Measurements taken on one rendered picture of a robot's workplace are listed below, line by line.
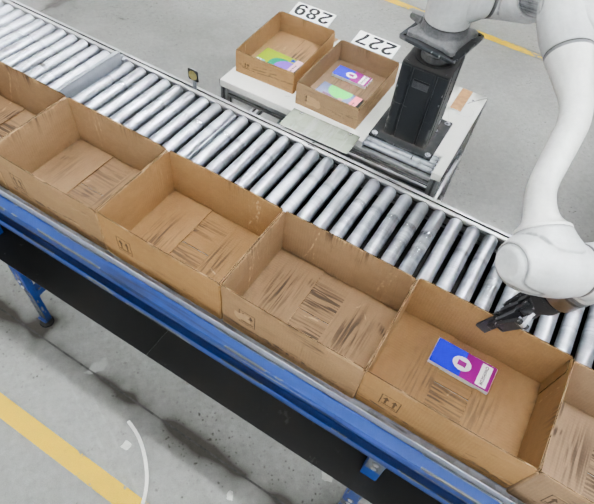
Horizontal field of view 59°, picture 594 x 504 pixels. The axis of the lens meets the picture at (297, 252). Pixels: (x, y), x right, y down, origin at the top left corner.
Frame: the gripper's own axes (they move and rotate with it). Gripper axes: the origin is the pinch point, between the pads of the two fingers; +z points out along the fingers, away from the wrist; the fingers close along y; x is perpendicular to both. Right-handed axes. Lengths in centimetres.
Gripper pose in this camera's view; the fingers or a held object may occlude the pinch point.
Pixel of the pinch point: (490, 322)
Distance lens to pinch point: 136.2
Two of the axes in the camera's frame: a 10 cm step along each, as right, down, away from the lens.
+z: -3.7, 4.0, 8.4
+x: -7.7, -6.4, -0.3
